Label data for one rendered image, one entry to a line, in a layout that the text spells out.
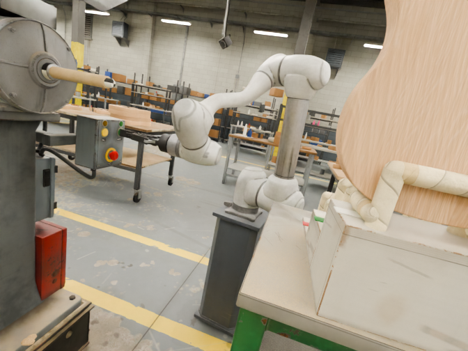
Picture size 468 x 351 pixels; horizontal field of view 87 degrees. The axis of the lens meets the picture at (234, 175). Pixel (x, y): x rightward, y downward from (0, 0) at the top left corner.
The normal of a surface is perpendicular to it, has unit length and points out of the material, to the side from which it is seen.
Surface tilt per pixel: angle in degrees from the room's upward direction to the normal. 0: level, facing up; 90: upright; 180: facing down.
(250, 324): 91
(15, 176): 90
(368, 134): 90
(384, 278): 90
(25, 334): 8
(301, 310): 0
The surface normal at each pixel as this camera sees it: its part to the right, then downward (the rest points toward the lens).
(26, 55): 0.92, 0.20
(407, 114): -0.21, 0.19
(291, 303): 0.19, -0.95
